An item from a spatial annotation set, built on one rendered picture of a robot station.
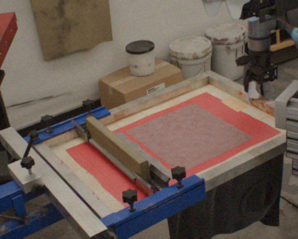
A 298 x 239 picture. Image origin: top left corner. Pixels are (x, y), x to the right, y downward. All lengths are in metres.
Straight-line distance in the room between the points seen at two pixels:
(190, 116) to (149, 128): 0.16
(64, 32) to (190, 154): 2.10
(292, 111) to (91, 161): 0.68
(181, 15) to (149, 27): 0.29
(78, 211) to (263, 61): 0.83
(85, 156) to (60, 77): 2.07
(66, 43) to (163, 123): 1.89
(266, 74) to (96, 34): 2.08
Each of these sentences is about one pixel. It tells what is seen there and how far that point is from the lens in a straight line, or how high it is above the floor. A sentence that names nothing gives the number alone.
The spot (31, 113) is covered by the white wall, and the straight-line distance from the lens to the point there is 3.93.
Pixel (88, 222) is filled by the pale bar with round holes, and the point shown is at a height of 1.04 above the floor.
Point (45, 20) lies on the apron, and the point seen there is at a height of 0.81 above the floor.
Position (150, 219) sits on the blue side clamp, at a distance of 1.56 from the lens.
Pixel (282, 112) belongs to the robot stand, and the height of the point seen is 1.18.
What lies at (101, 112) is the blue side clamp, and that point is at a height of 1.00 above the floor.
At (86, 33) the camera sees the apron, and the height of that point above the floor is 0.65.
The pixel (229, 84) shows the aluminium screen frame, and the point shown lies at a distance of 2.16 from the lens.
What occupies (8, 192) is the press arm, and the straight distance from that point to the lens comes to 1.66.
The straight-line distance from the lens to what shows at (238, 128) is 1.94.
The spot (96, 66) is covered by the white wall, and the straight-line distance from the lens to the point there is 4.03.
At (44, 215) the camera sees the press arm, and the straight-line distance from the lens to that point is 1.74.
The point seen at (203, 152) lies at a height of 0.95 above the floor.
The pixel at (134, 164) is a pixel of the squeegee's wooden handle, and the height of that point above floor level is 1.04.
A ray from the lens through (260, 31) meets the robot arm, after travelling 1.91.
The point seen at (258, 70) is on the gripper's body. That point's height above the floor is 1.12.
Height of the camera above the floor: 1.96
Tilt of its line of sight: 30 degrees down
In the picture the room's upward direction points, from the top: 7 degrees counter-clockwise
